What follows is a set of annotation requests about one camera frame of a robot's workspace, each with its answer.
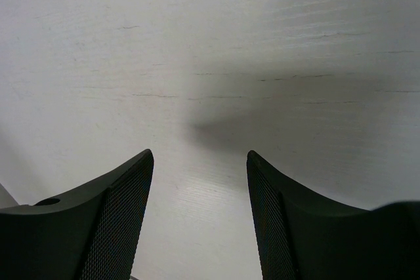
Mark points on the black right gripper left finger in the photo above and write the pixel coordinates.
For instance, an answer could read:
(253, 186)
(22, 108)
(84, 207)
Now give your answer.
(89, 232)

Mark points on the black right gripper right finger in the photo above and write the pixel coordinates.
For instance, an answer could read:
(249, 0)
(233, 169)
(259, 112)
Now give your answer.
(303, 235)

